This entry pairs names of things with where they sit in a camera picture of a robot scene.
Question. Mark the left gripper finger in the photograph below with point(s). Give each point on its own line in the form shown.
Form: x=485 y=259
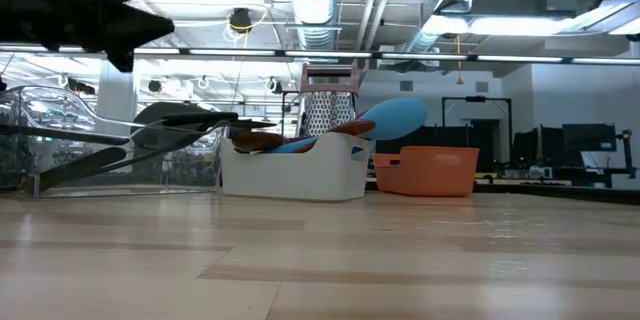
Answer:
x=122 y=60
x=135 y=30

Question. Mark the long blue silicone spoon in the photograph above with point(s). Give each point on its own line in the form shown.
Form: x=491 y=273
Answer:
x=395 y=117

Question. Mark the reddish wooden spoon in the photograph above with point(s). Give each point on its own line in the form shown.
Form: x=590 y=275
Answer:
x=355 y=127

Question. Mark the white pillar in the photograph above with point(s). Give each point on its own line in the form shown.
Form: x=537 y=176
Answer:
x=115 y=95

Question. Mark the clear plastic bin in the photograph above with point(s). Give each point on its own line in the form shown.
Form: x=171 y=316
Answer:
x=65 y=110

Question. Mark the black ceiling spotlight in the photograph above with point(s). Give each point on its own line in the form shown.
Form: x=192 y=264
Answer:
x=241 y=20

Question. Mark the black desk monitor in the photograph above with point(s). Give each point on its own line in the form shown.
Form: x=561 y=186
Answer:
x=590 y=137

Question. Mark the long LED light bar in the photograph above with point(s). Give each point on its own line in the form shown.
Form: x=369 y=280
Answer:
x=400 y=55

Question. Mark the pink metal box grater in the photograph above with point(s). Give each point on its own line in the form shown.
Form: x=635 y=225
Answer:
x=325 y=110

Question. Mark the white plastic bin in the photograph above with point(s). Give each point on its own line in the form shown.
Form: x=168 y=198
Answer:
x=300 y=175

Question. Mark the orange plastic bin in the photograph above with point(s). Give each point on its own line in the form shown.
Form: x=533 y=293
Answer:
x=430 y=175

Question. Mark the black metal frame rig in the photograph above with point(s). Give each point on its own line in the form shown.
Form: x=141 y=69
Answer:
x=475 y=98

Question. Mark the straight silver spiral duct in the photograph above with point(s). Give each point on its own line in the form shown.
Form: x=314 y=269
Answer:
x=315 y=5

